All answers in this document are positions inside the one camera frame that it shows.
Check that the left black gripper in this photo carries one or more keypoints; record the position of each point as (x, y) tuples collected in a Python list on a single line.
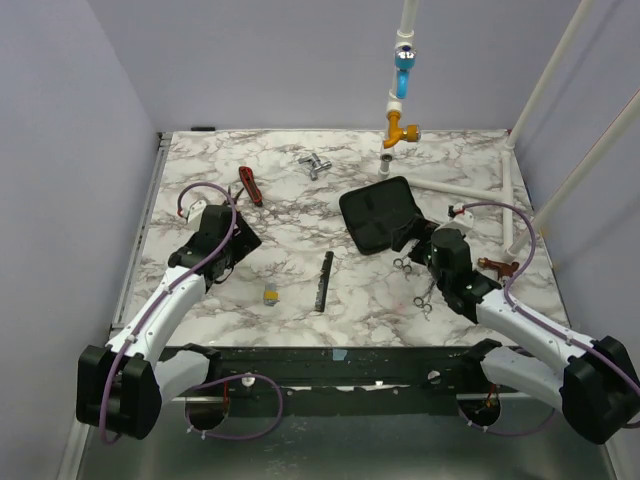
[(245, 242)]

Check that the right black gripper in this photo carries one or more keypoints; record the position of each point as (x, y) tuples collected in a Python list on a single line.
[(415, 238)]

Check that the black zip tool case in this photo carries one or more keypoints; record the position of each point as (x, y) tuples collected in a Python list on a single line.
[(372, 213)]

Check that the black hair comb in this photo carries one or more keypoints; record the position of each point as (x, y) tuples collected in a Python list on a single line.
[(323, 283)]

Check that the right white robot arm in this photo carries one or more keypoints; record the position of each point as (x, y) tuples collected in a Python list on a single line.
[(593, 383)]

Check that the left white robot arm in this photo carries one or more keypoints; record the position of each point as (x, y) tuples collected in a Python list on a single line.
[(122, 386)]

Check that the silver scissors upper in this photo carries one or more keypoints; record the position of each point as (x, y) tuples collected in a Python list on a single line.
[(403, 264)]

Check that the silver scissors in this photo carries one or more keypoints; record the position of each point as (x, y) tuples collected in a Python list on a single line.
[(423, 301), (403, 264)]

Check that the yellow hex key set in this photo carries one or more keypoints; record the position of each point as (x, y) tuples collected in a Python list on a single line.
[(271, 295)]

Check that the silver scissors lower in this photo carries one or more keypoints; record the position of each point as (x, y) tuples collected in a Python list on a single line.
[(423, 301)]

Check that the red black utility knife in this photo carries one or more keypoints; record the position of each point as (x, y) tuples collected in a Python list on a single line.
[(247, 179)]

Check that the brown brass faucet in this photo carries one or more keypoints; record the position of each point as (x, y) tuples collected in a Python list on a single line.
[(503, 270)]

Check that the silver metal faucet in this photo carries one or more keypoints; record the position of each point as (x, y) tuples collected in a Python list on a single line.
[(315, 165)]

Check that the orange faucet on pipe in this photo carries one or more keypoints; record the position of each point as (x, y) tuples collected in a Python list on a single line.
[(396, 133)]

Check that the blue valve on pipe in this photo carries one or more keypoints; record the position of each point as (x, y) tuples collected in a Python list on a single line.
[(404, 60)]

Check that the yellow handled pliers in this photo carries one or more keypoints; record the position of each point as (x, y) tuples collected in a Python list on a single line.
[(234, 194)]

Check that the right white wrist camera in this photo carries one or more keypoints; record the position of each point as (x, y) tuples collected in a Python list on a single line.
[(460, 219)]

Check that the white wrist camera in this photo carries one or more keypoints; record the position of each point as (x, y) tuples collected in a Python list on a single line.
[(460, 219), (192, 215)]

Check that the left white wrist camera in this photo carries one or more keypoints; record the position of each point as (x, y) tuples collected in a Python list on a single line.
[(192, 215)]

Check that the aluminium frame rail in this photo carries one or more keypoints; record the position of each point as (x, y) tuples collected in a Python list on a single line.
[(78, 434)]

